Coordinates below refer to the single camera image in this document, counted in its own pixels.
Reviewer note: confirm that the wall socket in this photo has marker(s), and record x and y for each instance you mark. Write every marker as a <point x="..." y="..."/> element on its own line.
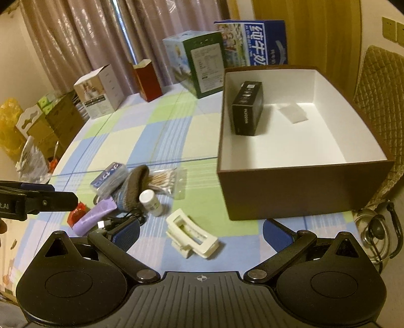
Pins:
<point x="387" y="26"/>
<point x="398" y="31"/>

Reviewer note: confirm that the cotton swab bag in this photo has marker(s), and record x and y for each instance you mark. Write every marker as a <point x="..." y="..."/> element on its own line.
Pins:
<point x="167" y="183"/>

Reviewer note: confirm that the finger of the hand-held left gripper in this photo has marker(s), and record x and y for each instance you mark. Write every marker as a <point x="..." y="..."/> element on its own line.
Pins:
<point x="28" y="186"/>
<point x="53" y="201"/>

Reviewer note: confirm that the yellow plastic bag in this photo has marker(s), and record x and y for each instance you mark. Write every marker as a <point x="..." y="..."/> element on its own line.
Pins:
<point x="9" y="126"/>

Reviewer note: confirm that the beige curtain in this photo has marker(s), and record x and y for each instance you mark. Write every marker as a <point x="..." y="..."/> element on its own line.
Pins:
<point x="79" y="37"/>

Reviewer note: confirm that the white grey box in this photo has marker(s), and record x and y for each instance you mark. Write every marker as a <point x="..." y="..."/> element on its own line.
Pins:
<point x="101" y="91"/>

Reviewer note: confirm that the brown cardboard box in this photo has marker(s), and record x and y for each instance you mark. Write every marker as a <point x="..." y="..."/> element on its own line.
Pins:
<point x="61" y="126"/>

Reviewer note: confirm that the purple tube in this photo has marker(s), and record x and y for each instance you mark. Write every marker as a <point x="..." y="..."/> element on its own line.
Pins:
<point x="93" y="216"/>

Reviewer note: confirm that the white cardboard cutout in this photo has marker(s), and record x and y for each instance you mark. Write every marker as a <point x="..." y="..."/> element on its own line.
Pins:
<point x="28" y="118"/>

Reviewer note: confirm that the brown knitted pouch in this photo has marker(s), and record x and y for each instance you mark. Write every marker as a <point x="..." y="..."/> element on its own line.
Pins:
<point x="134" y="189"/>

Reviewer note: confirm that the blue white pack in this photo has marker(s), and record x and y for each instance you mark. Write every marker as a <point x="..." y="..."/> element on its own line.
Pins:
<point x="109" y="179"/>

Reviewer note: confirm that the green white carton box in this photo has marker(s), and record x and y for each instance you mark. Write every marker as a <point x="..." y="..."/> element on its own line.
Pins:
<point x="202" y="63"/>

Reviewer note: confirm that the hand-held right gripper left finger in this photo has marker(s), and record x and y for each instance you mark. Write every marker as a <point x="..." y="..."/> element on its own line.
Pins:
<point x="126" y="231"/>

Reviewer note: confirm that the brown storage box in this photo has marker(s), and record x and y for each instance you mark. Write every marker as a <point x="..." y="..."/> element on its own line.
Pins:
<point x="315" y="189"/>

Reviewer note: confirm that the white hair claw clip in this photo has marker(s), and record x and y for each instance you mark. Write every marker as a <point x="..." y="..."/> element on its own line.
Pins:
<point x="192" y="236"/>

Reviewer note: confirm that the small black box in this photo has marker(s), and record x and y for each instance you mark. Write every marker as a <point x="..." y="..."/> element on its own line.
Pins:
<point x="247" y="107"/>

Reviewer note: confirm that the white plastic bag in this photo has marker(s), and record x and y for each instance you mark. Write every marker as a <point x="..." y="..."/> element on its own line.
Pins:
<point x="33" y="160"/>

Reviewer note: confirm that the person's left hand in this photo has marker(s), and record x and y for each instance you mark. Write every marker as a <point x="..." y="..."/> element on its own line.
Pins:
<point x="2" y="227"/>

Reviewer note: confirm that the steel kettle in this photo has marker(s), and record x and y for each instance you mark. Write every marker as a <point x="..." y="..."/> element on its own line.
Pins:
<point x="372" y="233"/>

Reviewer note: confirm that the red packet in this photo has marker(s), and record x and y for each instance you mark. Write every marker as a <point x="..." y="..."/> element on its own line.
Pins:
<point x="76" y="214"/>

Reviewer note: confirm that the blue milk carton box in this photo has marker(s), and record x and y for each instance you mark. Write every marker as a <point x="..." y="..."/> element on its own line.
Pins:
<point x="252" y="41"/>

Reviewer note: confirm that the white pill bottle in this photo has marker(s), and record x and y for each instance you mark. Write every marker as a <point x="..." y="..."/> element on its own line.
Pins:
<point x="150" y="203"/>

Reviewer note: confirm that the red open box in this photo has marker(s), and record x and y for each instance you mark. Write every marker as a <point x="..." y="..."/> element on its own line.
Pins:
<point x="148" y="80"/>

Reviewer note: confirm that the clear plastic packet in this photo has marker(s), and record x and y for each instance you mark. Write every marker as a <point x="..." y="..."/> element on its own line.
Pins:
<point x="293" y="113"/>

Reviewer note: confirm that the green white tissue pack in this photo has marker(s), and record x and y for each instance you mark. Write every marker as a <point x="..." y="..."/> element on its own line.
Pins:
<point x="47" y="102"/>

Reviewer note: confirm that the quilted chair cover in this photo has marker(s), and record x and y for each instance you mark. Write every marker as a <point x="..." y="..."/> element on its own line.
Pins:
<point x="378" y="94"/>

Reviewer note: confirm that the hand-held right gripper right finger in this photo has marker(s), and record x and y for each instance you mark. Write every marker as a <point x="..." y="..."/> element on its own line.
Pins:
<point x="277" y="235"/>

